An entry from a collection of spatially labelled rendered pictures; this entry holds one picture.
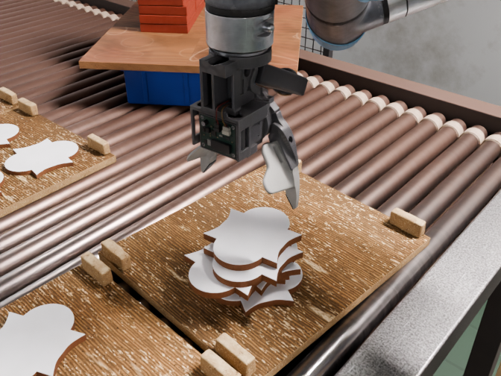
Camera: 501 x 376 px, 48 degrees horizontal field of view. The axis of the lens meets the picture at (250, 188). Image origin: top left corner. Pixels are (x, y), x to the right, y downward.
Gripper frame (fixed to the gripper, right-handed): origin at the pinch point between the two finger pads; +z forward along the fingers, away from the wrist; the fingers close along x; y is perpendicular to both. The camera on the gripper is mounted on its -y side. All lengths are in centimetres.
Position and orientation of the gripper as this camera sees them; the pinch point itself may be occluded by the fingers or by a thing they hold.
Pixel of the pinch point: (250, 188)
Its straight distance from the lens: 75.6
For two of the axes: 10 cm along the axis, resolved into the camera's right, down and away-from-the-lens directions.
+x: 8.1, 3.2, -4.9
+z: 0.0, 8.4, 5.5
